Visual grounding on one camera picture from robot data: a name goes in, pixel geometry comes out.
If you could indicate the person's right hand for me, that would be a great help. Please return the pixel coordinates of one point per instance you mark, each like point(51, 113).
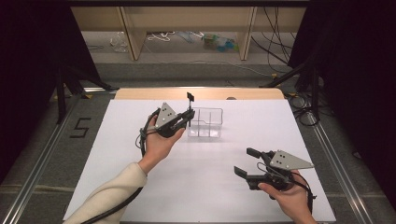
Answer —
point(291, 199)

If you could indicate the person's left hand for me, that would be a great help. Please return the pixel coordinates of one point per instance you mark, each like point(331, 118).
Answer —
point(158, 149)

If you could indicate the thin black stick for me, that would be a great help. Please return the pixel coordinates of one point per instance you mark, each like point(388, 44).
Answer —
point(190, 107)

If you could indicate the colourful plastic bag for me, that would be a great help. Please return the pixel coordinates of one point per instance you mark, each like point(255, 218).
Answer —
point(219, 43)

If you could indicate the clear plastic bag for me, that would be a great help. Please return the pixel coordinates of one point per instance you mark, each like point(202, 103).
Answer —
point(119, 42)

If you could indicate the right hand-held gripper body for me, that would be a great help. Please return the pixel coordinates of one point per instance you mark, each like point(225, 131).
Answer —
point(285, 160)

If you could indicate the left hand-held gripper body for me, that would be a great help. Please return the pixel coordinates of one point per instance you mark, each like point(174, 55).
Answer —
point(166, 119)

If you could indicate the metal floor rail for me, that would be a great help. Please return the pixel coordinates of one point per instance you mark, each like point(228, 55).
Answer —
point(32, 183)
point(332, 157)

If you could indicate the black curtain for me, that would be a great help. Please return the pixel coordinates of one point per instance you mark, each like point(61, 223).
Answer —
point(358, 62)
point(25, 62)

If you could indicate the clear plastic divided box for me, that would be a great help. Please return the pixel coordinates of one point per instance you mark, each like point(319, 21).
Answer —
point(207, 123)

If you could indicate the light wooden shelf unit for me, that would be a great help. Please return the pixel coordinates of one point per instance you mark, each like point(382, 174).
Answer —
point(186, 18)

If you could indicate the black metal stand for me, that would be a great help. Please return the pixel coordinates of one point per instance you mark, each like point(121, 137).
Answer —
point(315, 93)
point(60, 102)

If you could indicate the white table mat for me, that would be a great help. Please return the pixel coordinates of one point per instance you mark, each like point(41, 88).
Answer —
point(218, 186)

